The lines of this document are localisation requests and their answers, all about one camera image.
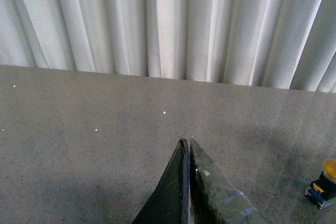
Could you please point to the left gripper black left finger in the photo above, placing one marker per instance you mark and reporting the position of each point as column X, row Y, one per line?
column 169, row 202

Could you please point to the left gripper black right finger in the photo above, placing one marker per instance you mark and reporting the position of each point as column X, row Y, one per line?
column 214, row 199

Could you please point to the yellow push button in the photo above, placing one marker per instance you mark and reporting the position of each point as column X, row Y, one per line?
column 322, row 190

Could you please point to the white pleated curtain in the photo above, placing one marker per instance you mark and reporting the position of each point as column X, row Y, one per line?
column 286, row 44

